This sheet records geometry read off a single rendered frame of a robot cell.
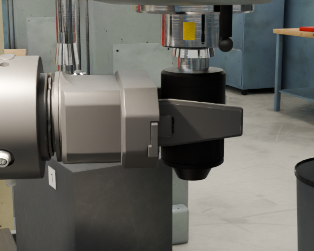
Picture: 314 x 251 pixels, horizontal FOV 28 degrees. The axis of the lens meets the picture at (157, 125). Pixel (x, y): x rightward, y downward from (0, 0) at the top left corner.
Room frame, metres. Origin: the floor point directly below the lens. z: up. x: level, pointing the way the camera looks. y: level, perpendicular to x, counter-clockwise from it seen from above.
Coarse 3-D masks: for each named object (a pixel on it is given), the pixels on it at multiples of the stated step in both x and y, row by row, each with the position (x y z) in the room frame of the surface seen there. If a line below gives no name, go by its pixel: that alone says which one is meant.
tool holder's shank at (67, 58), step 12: (60, 0) 0.77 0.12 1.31; (72, 0) 0.77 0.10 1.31; (60, 12) 0.77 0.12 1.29; (72, 12) 0.77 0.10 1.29; (60, 24) 0.77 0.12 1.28; (72, 24) 0.77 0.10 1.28; (60, 36) 0.77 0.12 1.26; (72, 36) 0.77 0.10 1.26; (60, 48) 0.77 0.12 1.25; (72, 48) 0.77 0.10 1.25; (60, 60) 0.76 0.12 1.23; (72, 60) 0.76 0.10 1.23
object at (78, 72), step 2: (54, 70) 0.79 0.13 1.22; (56, 70) 0.79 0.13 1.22; (78, 70) 0.79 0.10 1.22; (80, 70) 0.79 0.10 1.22; (82, 70) 0.79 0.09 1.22; (50, 72) 0.77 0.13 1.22; (52, 72) 0.77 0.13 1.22; (54, 72) 0.77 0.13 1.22; (72, 72) 0.77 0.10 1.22; (74, 72) 0.77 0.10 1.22; (76, 72) 0.77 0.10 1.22; (78, 72) 0.77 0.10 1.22; (80, 72) 0.77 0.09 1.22; (82, 72) 0.77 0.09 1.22; (84, 72) 0.77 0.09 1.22; (48, 74) 0.77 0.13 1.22; (50, 74) 0.76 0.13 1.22; (52, 74) 0.76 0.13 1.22; (54, 74) 0.76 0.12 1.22; (68, 74) 0.76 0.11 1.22; (70, 74) 0.76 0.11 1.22; (72, 74) 0.76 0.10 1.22; (74, 74) 0.76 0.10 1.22; (76, 74) 0.76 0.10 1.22; (78, 74) 0.76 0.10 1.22; (80, 74) 0.76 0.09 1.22; (82, 74) 0.77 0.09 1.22; (84, 74) 0.77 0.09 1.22; (50, 76) 0.76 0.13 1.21; (52, 76) 0.76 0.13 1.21; (54, 76) 0.76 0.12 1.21; (52, 78) 0.76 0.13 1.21
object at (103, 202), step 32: (160, 160) 0.66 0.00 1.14; (32, 192) 0.73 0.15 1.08; (64, 192) 0.63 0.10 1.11; (96, 192) 0.62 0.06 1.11; (128, 192) 0.64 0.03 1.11; (160, 192) 0.66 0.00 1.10; (32, 224) 0.73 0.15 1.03; (64, 224) 0.63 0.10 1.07; (96, 224) 0.62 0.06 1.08; (128, 224) 0.64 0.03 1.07; (160, 224) 0.66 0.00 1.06
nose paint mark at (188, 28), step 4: (184, 24) 0.43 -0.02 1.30; (188, 24) 0.43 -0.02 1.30; (192, 24) 0.43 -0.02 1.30; (184, 28) 0.43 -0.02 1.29; (188, 28) 0.43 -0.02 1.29; (192, 28) 0.43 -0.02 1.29; (184, 32) 0.43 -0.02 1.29; (188, 32) 0.43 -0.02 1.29; (192, 32) 0.43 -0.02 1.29; (184, 36) 0.43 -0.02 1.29; (188, 36) 0.43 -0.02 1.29; (192, 36) 0.43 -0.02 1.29
